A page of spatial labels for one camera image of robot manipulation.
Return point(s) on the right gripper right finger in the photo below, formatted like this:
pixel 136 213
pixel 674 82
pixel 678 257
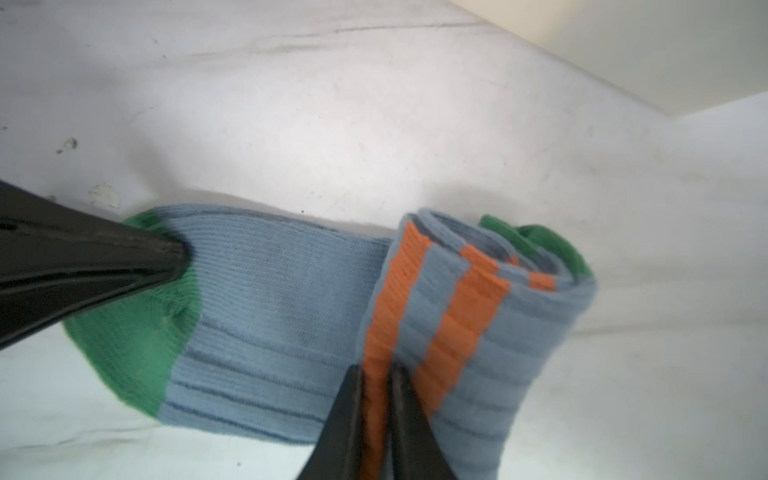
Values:
pixel 415 452

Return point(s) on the blue orange green sock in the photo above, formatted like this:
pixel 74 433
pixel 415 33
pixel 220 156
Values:
pixel 256 336

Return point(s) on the cream divided organizer tray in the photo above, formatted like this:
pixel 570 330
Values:
pixel 679 56

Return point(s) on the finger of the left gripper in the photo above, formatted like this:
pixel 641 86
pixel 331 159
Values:
pixel 56 262

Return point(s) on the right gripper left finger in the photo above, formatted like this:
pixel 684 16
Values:
pixel 338 452

